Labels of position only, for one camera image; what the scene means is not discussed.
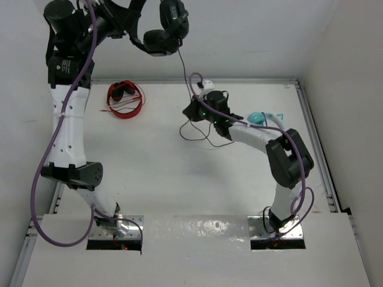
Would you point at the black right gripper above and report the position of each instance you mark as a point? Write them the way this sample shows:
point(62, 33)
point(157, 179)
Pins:
point(192, 110)

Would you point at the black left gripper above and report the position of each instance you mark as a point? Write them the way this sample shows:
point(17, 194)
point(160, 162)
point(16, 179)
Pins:
point(117, 18)

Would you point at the black over-ear headphones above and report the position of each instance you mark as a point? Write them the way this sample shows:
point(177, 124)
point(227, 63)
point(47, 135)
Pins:
point(165, 41)

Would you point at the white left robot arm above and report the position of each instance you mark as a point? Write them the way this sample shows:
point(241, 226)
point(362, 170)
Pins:
point(65, 161)

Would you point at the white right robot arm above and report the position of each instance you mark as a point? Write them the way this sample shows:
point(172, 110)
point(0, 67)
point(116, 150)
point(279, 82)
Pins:
point(289, 159)

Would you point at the teal cat-ear headphones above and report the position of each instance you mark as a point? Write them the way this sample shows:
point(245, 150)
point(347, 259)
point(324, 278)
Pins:
point(262, 119)

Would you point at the red headphones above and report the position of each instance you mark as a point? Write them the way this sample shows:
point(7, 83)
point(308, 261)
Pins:
point(125, 99)

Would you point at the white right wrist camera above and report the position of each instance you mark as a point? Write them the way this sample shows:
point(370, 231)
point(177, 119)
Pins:
point(205, 86)

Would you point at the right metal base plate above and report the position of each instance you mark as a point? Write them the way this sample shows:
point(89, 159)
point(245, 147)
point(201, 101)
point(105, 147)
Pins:
point(260, 229)

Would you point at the metal base plate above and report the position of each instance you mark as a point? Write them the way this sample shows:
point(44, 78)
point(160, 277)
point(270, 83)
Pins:
point(260, 229)
point(129, 229)

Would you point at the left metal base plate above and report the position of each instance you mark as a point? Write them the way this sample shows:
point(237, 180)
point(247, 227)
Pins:
point(129, 229)

